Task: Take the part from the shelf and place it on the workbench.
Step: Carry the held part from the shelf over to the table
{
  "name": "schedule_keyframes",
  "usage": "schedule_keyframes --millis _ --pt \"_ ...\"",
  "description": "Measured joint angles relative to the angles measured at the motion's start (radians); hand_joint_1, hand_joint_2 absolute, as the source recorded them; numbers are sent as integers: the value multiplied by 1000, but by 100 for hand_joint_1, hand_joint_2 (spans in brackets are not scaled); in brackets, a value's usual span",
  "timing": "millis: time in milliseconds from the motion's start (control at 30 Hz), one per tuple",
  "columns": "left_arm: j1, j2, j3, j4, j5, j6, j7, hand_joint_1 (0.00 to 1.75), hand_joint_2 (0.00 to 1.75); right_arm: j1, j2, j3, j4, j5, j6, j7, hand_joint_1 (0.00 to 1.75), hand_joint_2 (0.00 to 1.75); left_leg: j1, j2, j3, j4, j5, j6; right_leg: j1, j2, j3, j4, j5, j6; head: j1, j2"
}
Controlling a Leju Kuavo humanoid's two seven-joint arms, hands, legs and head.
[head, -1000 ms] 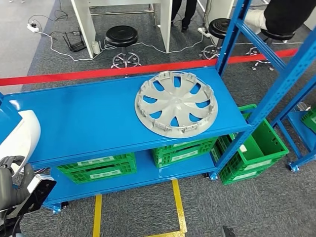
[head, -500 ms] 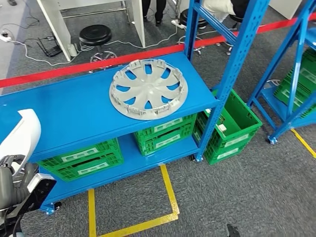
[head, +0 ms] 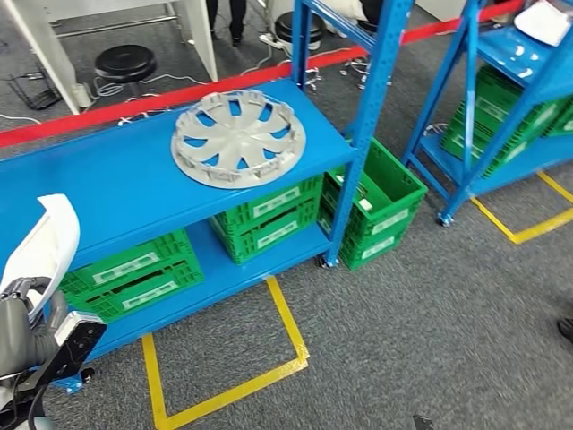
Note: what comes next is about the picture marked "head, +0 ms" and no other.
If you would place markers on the white power strip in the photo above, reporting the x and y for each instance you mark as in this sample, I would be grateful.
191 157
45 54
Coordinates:
272 41

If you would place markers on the white desk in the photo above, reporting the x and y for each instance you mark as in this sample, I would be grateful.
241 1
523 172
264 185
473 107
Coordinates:
201 35

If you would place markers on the yellow floor tape square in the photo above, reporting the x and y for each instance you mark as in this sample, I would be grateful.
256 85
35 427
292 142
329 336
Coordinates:
492 219
289 320

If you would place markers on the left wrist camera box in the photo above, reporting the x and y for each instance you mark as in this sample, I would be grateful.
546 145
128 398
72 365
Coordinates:
78 344

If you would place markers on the green open plastic crate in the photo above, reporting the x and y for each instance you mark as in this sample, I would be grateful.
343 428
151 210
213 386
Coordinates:
389 222

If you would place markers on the person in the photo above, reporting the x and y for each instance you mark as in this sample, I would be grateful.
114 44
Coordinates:
237 18
353 9

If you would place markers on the red floor tape line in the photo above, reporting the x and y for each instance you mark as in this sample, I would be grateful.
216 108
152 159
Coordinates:
90 117

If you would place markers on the black round stool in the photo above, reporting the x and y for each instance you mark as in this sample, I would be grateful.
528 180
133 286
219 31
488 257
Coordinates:
300 26
125 62

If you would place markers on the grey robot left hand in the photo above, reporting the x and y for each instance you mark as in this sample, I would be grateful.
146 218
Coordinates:
16 338

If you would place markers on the grey plastic hubcap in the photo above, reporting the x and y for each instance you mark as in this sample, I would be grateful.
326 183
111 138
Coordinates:
237 139

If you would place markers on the white power adapter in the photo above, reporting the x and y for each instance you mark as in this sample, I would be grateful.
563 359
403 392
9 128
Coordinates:
81 95

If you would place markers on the white curved plastic part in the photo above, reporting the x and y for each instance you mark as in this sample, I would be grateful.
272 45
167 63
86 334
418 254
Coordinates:
49 249
541 21

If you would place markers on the blue steel shelf rack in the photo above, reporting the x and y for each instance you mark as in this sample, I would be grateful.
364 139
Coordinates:
111 178
506 53

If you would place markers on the small white item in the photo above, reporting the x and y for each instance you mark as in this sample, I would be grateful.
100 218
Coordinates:
365 205

